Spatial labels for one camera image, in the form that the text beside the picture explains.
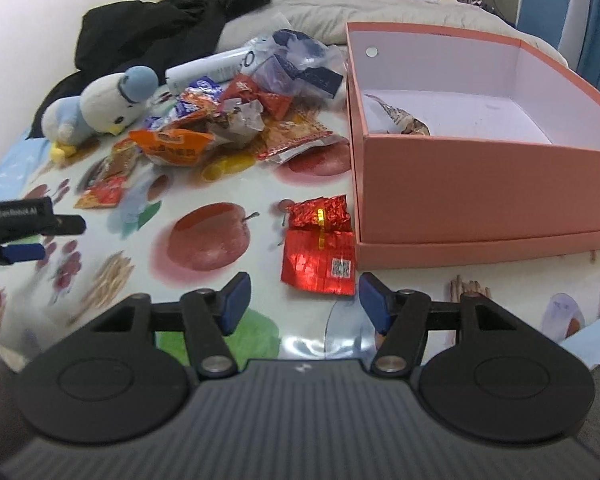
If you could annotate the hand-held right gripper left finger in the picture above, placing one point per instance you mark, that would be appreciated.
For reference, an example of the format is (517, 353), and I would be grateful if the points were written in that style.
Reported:
(235, 302)

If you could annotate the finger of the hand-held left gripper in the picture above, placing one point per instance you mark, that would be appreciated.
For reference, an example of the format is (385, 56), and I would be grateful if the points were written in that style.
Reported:
(22, 252)
(70, 225)

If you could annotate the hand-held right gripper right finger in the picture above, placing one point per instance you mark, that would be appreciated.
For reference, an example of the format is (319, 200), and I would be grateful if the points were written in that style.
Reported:
(374, 305)

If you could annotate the small red snack packet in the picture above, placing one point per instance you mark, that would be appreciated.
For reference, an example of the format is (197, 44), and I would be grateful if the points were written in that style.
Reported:
(102, 195)

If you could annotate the red foil snack packet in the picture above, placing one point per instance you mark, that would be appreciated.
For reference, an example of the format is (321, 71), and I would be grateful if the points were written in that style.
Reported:
(320, 255)

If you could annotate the pink cardboard box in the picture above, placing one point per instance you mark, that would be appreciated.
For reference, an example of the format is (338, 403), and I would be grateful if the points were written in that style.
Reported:
(480, 195)

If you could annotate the dark red snack packet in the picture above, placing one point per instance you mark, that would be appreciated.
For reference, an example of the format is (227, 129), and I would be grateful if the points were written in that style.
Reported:
(267, 100)

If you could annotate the brown red snack packet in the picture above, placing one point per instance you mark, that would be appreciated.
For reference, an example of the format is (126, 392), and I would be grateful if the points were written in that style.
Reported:
(122, 160)

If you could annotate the printed fruit cloth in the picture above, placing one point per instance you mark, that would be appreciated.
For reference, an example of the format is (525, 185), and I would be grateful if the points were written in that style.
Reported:
(262, 195)

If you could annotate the blue white plush bird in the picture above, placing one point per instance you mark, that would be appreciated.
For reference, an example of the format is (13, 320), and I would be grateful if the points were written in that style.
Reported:
(100, 105)

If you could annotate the flat red orange snack packet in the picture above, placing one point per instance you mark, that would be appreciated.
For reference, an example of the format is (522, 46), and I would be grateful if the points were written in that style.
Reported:
(292, 137)

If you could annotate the crumpled silver snack packet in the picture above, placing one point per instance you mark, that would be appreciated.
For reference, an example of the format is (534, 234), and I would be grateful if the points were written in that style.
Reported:
(242, 120)

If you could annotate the blue snack packet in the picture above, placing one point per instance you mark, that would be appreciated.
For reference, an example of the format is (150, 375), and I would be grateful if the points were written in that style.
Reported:
(200, 95)

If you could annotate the brown silver snack packet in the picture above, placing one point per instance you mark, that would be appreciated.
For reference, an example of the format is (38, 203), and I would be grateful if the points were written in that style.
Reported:
(400, 117)

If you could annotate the white tube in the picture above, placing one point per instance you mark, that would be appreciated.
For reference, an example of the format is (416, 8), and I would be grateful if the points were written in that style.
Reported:
(205, 67)

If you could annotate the black jacket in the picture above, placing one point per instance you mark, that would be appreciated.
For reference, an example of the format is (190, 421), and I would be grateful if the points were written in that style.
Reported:
(155, 15)

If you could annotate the translucent blue tissue bag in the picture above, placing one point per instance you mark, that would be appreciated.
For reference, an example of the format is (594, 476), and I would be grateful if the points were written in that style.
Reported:
(300, 65)

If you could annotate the grey duvet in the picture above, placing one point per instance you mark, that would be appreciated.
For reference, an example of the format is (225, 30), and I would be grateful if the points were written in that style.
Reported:
(380, 12)

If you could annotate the blue chair back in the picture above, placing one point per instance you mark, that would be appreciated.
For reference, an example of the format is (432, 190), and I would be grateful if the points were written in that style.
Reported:
(542, 5)

